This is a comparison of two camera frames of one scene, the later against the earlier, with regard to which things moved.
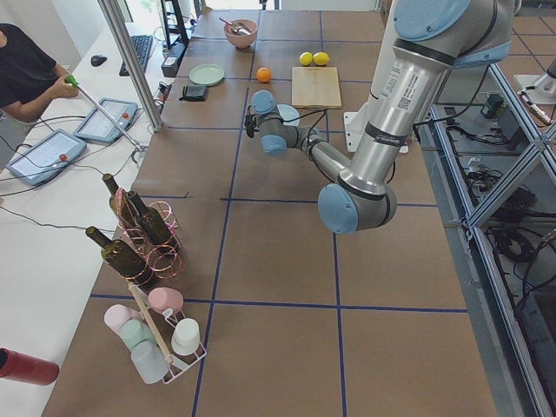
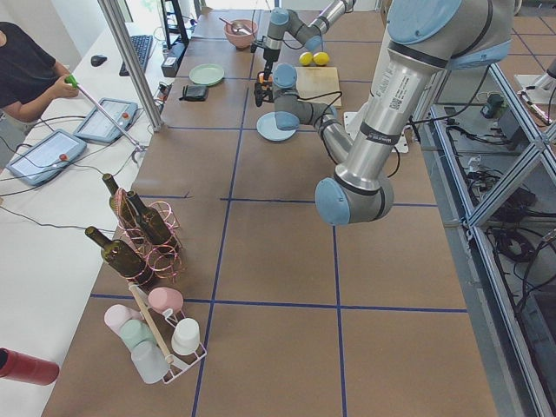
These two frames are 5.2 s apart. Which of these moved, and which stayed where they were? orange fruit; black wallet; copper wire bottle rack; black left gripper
Moved: black left gripper
Stayed: copper wire bottle rack; black wallet; orange fruit
